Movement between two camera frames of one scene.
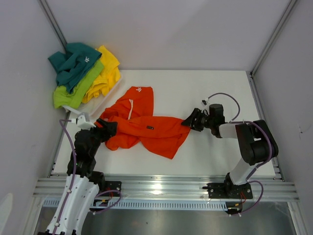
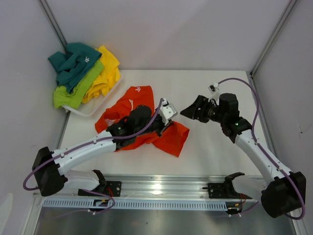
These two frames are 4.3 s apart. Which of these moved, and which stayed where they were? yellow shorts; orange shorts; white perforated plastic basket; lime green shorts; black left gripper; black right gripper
Moved: black left gripper; black right gripper
Stayed: orange shorts; yellow shorts; lime green shorts; white perforated plastic basket
